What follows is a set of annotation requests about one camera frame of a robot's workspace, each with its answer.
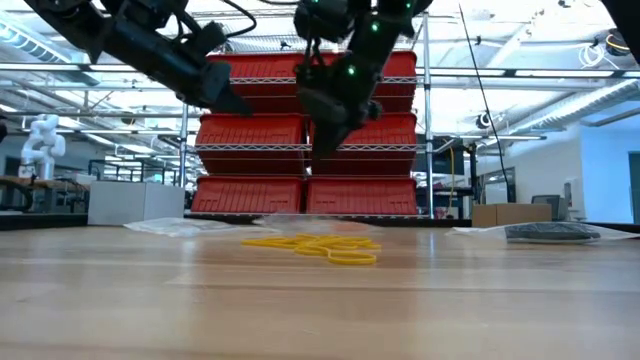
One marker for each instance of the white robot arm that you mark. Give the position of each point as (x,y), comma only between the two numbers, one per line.
(42,145)

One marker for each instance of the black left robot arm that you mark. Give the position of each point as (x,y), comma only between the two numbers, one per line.
(100,25)

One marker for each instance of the framed whiteboard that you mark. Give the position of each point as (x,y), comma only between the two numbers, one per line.
(497,192)

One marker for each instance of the white wall dispenser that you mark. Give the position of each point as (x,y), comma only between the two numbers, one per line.
(570,192)

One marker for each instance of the cluttered dark workbench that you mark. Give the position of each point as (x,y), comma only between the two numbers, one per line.
(55,197)

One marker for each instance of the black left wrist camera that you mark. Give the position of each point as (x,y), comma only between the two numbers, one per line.
(207,40)

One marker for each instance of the brown cardboard box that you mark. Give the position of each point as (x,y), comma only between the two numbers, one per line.
(510,215)

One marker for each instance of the teal door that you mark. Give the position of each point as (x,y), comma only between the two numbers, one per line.
(635,190)

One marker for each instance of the black rubber band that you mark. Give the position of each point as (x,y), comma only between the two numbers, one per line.
(557,233)
(525,234)
(585,234)

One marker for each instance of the black post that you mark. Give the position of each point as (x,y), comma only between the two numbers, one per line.
(473,190)

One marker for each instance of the grey chair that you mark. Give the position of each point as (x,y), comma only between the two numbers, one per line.
(547,202)

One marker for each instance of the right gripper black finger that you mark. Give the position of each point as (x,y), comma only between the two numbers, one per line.
(327,140)

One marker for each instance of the dark monitor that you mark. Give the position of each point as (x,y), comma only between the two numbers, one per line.
(445,160)

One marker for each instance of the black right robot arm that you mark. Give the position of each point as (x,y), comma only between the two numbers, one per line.
(385,30)

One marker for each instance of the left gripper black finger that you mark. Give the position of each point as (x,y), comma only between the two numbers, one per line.
(234,102)

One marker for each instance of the round ceiling device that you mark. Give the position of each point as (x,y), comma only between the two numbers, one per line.
(482,121)

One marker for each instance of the white cardboard box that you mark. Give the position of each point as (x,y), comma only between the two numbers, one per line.
(135,202)

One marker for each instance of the clear plastic zip bag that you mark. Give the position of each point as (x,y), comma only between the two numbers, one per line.
(480,232)
(320,224)
(175,226)

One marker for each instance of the yellow rubber band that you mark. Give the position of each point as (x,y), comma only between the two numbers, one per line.
(355,260)
(367,245)
(310,250)
(270,243)

